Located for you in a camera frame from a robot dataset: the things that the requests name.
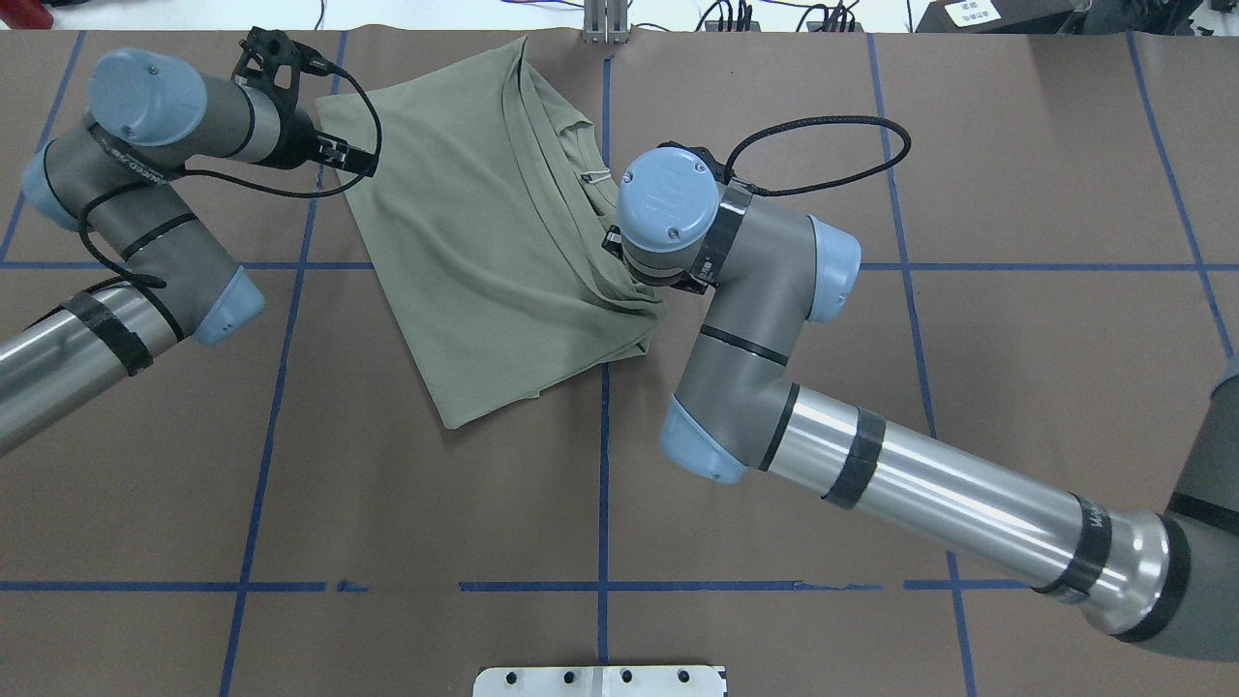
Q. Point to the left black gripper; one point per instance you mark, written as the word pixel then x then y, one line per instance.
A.
pixel 293 141

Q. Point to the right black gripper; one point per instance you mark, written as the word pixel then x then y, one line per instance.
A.
pixel 614 242

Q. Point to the olive green long-sleeve shirt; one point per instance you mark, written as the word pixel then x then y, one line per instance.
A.
pixel 485 221

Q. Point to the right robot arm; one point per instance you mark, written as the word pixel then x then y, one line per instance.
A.
pixel 1163 581

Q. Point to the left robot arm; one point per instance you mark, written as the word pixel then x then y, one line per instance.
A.
pixel 109 180

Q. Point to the red cylinder bottle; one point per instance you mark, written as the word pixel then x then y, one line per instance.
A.
pixel 25 15

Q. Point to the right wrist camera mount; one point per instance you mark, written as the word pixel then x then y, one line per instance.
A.
pixel 717 169

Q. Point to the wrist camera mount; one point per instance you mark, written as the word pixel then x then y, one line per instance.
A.
pixel 272 62
pixel 717 169

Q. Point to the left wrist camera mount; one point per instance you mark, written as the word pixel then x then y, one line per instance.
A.
pixel 272 62

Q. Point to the aluminium frame post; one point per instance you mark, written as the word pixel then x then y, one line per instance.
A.
pixel 606 22

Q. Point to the white camera pole with base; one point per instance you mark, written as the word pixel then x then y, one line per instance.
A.
pixel 622 680

